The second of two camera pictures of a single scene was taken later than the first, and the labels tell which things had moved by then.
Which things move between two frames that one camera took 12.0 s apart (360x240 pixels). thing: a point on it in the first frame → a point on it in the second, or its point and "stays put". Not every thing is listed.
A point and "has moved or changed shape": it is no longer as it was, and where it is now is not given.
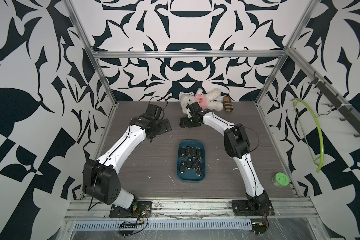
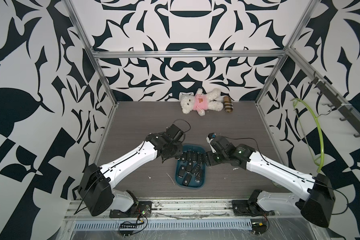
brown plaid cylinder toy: (228, 104) stays put
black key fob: (189, 162) has moved or changed shape
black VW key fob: (196, 164) has moved or changed shape
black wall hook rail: (354, 120) stays put
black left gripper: (163, 129) → (180, 150)
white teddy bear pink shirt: (207, 101) stays put
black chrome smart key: (198, 171) → (198, 177)
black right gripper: (186, 121) → (209, 161)
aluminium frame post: (92, 51) stays put
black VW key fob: (182, 166) has moved or changed shape
